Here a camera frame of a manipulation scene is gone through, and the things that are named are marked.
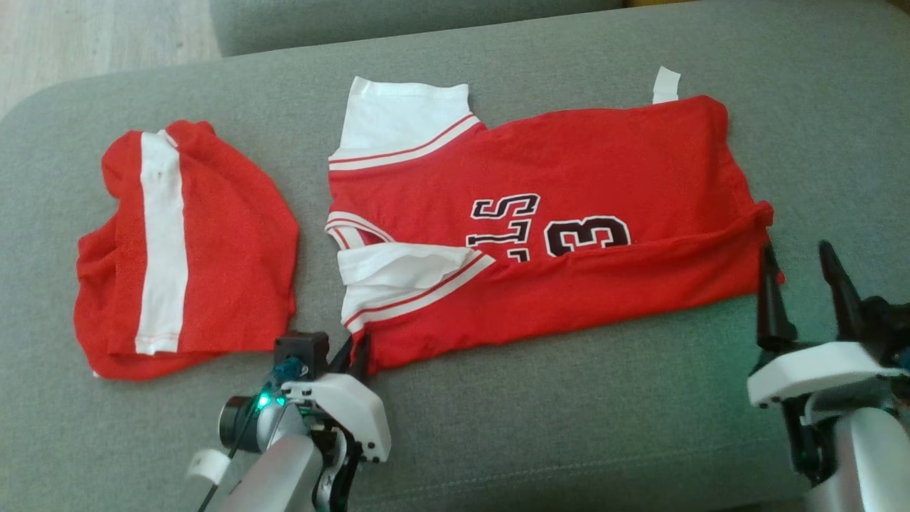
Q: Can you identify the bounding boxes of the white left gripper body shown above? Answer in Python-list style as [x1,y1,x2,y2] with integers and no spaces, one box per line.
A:
[281,372,393,464]

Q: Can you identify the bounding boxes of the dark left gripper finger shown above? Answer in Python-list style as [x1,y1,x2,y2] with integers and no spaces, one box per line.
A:
[331,334,355,375]
[352,333,372,381]

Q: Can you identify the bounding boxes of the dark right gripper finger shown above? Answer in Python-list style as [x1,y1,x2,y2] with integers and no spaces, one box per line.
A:
[756,244,798,350]
[818,240,865,343]

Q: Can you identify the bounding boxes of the black cable with teal plug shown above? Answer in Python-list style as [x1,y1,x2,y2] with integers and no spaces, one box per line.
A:
[198,358,309,512]

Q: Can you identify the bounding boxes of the red shorts with white stripe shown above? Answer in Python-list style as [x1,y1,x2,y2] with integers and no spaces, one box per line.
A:
[73,119,301,380]

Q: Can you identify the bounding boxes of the red jersey with white sleeves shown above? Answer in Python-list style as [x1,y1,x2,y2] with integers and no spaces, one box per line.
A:
[325,66,784,375]

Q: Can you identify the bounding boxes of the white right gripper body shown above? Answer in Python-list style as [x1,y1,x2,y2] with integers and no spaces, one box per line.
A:
[746,338,909,408]

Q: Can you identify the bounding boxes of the grey sofa seat cushion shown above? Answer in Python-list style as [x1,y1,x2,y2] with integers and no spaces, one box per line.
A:
[0,0,910,512]

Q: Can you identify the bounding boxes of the grey sofa back cushion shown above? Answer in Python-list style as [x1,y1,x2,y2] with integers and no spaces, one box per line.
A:
[210,0,626,58]

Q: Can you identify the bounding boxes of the white cable tag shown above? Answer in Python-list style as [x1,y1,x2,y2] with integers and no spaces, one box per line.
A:
[186,448,232,486]

